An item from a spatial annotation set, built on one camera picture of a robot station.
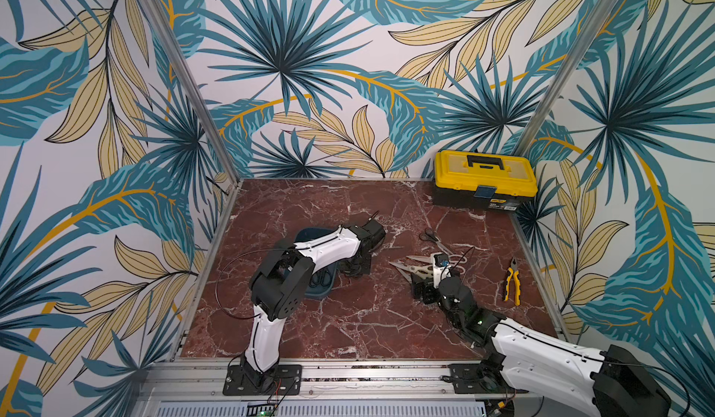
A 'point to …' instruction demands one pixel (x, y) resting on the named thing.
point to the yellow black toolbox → (482, 179)
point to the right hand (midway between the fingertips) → (426, 271)
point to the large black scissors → (322, 277)
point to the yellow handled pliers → (513, 274)
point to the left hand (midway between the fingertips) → (354, 273)
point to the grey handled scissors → (429, 235)
